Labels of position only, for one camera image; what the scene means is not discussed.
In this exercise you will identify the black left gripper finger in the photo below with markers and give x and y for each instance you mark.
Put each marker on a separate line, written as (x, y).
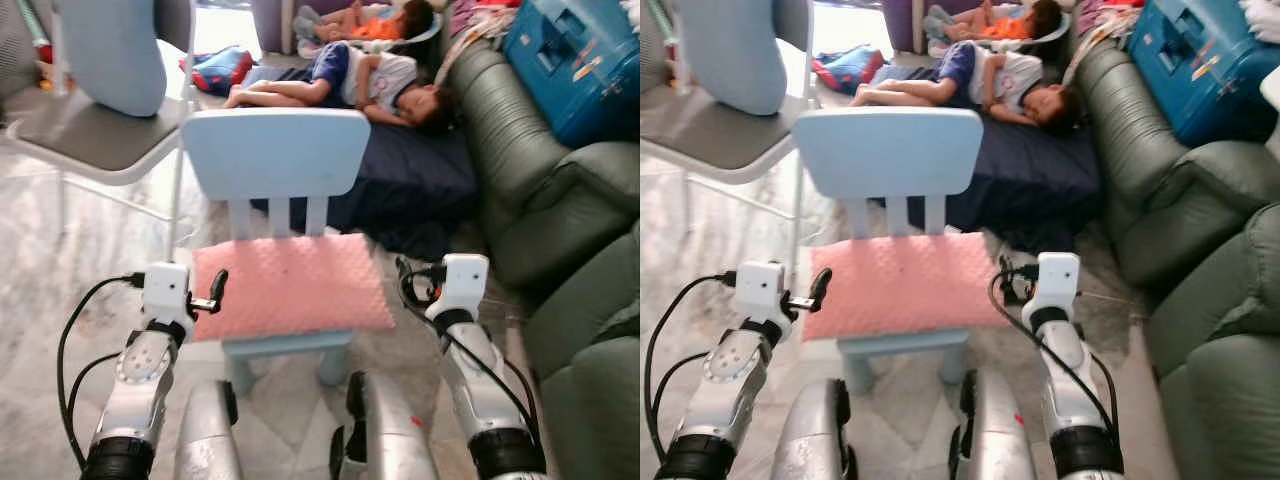
(218, 286)
(821, 285)

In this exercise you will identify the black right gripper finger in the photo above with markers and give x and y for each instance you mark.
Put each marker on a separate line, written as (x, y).
(404, 275)
(1005, 274)

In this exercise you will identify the pink dotted pillow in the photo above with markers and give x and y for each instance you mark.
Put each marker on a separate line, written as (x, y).
(290, 285)
(900, 285)

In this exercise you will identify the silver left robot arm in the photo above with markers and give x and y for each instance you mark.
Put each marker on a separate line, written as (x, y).
(140, 380)
(728, 378)

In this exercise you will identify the green leather sofa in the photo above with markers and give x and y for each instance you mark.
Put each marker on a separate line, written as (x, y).
(560, 260)
(1200, 270)

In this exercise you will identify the navy blue floor mattress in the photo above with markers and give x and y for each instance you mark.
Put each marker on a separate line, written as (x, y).
(1030, 180)
(410, 180)

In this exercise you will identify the silver left robot leg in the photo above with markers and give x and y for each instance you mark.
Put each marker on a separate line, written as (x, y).
(207, 435)
(815, 435)

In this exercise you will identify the silver robot leg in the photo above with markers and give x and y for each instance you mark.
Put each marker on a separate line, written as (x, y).
(390, 430)
(207, 435)
(995, 430)
(815, 435)

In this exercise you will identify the light blue child chair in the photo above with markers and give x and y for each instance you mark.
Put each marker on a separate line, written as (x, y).
(275, 150)
(885, 150)

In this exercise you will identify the silver right robot leg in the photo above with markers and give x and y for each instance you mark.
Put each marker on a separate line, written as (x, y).
(390, 430)
(995, 430)

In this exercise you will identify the white chair with grey seat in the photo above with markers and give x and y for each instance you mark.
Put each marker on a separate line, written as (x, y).
(95, 135)
(720, 135)

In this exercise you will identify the sleeping child in white shirt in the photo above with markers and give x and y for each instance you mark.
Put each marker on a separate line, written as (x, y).
(1000, 80)
(375, 80)

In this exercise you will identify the blue and red backpack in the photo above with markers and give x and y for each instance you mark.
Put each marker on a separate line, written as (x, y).
(218, 68)
(848, 68)

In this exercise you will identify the light blue chair backrest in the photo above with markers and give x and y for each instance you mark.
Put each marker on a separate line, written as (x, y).
(115, 55)
(735, 55)

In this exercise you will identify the lying child in orange shirt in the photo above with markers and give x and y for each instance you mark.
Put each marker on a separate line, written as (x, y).
(380, 25)
(1010, 25)

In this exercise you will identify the blue plastic case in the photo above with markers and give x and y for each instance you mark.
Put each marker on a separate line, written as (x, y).
(580, 65)
(1200, 60)

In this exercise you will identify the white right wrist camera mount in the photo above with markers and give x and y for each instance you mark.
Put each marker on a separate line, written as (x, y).
(462, 283)
(1055, 283)

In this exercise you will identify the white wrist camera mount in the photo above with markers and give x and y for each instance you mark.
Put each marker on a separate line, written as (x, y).
(760, 288)
(462, 283)
(165, 288)
(1055, 283)

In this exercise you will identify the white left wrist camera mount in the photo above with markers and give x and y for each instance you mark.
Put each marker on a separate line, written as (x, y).
(165, 288)
(760, 288)

